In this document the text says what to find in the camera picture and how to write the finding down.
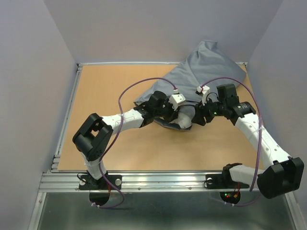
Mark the aluminium frame rail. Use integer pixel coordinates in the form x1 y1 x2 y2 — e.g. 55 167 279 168
38 171 249 193

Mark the purple cable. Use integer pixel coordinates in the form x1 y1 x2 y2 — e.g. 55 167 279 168
200 76 264 207
98 77 180 208

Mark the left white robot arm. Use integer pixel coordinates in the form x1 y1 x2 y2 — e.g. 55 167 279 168
72 91 185 189

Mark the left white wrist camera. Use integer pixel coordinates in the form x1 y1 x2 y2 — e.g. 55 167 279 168
169 93 186 111

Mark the metal front panel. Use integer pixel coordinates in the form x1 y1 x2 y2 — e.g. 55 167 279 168
37 192 296 230

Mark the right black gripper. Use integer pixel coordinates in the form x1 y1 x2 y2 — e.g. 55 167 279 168
190 95 226 126

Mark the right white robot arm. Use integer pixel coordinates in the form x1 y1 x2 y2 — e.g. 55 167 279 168
192 84 304 199

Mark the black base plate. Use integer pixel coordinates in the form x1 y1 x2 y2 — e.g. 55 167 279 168
77 174 122 191
203 174 249 189

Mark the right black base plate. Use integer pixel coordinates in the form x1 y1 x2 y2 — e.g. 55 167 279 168
203 174 249 189

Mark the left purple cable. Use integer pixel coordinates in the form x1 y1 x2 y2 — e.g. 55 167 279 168
98 77 180 208

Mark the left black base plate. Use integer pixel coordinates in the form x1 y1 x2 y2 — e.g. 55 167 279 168
77 174 122 191

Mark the grey pillowcase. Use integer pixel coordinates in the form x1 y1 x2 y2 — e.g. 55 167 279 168
134 40 246 130

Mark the white pillow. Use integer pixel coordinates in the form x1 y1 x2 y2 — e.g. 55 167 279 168
171 112 192 130

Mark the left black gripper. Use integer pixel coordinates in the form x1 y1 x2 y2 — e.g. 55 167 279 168
153 97 179 123

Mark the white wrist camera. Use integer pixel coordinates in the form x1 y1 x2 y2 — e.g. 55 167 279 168
169 93 186 111
196 85 211 105

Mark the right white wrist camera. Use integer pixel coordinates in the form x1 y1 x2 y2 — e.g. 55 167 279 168
196 85 211 105

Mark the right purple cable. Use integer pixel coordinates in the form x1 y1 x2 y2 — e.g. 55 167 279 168
200 76 264 207

